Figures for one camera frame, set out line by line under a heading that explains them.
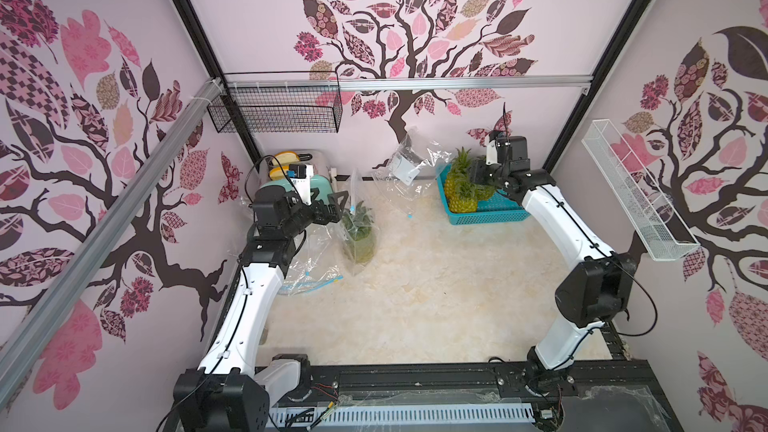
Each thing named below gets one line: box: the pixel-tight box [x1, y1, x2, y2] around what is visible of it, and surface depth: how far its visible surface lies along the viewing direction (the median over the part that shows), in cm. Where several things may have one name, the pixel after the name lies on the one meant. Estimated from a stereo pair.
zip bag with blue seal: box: [278, 222, 344, 296], surface depth 92 cm
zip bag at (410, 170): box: [372, 127, 453, 219], surface depth 108 cm
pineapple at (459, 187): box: [444, 146, 478, 212], surface depth 102 cm
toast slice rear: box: [272, 151, 301, 165], surface depth 103 cm
